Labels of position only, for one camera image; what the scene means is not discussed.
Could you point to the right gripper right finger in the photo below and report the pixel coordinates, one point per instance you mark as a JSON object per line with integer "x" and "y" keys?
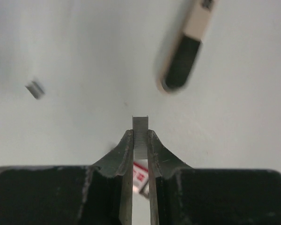
{"x": 182, "y": 195}

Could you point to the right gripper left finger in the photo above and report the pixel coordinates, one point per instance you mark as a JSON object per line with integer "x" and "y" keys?
{"x": 97, "y": 194}

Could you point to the grey staple strip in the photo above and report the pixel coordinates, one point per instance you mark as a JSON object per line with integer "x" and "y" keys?
{"x": 35, "y": 89}
{"x": 140, "y": 138}

